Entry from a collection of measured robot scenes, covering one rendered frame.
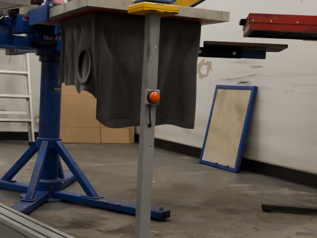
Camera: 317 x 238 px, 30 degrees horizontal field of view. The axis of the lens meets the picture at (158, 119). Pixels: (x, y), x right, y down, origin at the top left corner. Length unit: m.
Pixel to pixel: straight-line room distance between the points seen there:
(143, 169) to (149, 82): 0.29
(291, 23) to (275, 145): 1.80
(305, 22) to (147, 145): 1.55
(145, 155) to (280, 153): 2.94
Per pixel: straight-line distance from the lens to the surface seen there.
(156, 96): 1.93
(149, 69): 1.96
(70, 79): 2.50
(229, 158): 5.14
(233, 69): 5.43
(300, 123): 4.65
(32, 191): 3.26
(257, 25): 3.25
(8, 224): 2.00
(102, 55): 2.20
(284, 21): 3.26
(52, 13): 2.51
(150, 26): 1.97
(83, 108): 6.98
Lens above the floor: 0.68
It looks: 3 degrees down
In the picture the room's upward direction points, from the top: 3 degrees clockwise
